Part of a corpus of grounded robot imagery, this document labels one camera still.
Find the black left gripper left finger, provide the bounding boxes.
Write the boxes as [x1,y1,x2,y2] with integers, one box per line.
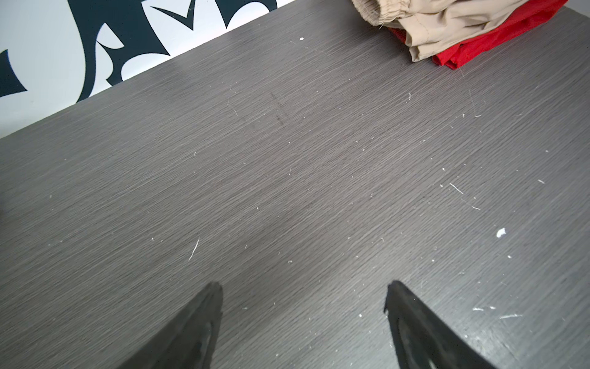
[120,282,223,368]

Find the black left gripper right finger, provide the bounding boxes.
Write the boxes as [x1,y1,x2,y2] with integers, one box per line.
[383,281,495,369]

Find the beige shorts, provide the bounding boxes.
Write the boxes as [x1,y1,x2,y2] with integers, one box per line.
[352,0,524,62]

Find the red shorts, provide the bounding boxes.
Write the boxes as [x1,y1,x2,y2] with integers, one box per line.
[388,0,565,69]

